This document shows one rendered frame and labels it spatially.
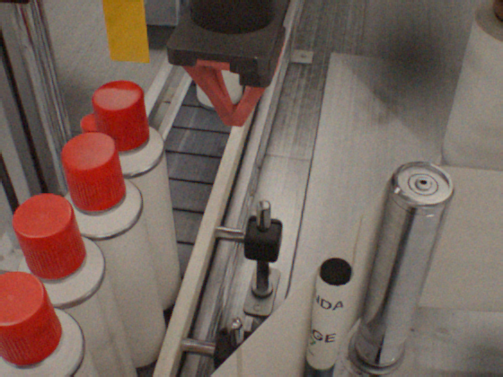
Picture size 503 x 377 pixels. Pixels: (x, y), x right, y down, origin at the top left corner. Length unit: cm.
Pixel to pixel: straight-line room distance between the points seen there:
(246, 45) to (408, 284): 18
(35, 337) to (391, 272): 22
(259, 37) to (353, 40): 53
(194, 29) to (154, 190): 11
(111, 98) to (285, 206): 32
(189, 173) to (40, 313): 36
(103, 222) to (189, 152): 30
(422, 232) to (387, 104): 38
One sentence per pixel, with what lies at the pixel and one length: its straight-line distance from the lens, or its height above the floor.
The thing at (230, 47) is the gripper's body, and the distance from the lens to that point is 41.
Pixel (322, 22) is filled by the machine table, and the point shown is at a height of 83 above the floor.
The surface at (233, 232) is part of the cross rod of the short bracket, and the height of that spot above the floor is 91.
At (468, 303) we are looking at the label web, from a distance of 51.
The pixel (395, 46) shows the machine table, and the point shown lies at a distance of 94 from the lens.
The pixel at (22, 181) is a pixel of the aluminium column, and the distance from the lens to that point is 58.
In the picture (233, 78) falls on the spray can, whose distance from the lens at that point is 70.
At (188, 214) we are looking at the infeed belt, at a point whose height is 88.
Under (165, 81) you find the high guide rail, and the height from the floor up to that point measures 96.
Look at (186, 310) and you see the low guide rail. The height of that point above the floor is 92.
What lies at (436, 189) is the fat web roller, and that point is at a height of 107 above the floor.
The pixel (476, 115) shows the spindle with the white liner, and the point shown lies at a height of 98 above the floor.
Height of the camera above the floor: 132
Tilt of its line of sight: 45 degrees down
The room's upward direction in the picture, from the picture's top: straight up
